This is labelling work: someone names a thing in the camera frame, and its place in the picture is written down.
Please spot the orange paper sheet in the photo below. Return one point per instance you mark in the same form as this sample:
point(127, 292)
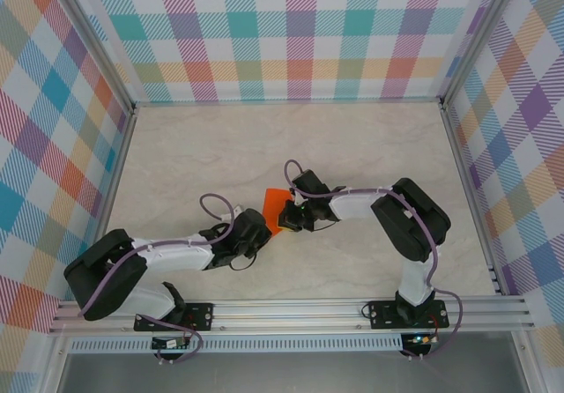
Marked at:
point(273, 201)

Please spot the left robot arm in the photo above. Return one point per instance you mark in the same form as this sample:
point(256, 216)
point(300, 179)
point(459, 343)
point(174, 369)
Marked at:
point(101, 278)

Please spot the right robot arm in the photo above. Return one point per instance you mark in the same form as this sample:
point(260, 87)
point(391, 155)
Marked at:
point(410, 225)

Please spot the aluminium lower strut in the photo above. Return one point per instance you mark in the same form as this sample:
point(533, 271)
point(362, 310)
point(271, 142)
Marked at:
point(526, 366)
point(55, 366)

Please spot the wide aluminium mounting rail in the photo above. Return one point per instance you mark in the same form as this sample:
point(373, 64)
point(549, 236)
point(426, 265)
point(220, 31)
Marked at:
point(286, 313)

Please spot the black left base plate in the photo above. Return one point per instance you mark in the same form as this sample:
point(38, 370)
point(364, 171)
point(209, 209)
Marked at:
point(202, 316)

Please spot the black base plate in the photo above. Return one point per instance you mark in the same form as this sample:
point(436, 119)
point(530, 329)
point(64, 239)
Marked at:
point(202, 316)
point(379, 316)

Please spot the thin aluminium rear rail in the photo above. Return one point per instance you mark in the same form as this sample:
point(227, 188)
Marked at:
point(286, 101)

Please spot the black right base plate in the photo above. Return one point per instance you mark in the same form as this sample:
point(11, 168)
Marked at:
point(379, 316)

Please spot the aluminium side rail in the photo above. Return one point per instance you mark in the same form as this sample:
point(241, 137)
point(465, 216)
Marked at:
point(115, 181)
point(467, 181)

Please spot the aluminium corner post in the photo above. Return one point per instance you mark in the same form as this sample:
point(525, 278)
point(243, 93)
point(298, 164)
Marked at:
point(482, 40)
point(92, 45)

